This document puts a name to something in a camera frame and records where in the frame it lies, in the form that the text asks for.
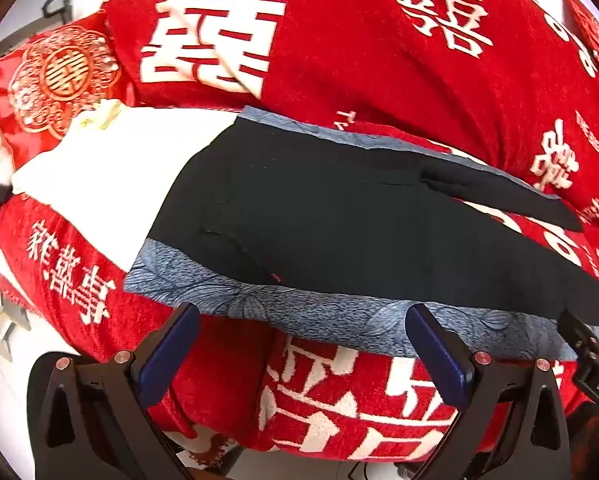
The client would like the white sheet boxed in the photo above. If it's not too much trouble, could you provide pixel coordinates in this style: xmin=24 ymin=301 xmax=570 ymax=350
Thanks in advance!
xmin=10 ymin=107 xmax=241 ymax=272

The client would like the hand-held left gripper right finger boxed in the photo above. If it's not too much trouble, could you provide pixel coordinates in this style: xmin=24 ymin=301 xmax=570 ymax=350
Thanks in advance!
xmin=407 ymin=302 xmax=575 ymax=480

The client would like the red blanket with white characters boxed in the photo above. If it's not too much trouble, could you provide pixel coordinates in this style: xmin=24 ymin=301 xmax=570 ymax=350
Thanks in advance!
xmin=0 ymin=0 xmax=599 ymax=463

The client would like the pale yellow cloth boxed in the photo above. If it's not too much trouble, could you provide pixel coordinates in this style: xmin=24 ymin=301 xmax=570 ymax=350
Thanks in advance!
xmin=76 ymin=99 xmax=126 ymax=132

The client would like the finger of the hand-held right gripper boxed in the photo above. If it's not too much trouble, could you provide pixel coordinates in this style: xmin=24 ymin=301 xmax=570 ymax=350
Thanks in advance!
xmin=557 ymin=308 xmax=599 ymax=358

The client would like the small red patterned pillow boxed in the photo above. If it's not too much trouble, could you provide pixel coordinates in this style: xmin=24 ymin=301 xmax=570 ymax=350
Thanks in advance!
xmin=561 ymin=0 xmax=599 ymax=88

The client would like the white furniture frame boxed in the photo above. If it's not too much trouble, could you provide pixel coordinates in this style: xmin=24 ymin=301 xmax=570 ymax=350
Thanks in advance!
xmin=0 ymin=287 xmax=33 ymax=363

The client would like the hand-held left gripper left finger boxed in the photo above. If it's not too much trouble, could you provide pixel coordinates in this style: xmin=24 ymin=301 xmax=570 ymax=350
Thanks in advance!
xmin=27 ymin=302 xmax=203 ymax=480

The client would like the grey door handle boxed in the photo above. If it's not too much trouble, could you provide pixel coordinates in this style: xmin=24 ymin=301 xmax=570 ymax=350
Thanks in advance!
xmin=42 ymin=0 xmax=74 ymax=22

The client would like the red embroidered pillow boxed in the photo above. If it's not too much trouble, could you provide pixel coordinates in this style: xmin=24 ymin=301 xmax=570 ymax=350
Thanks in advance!
xmin=0 ymin=12 xmax=136 ymax=162

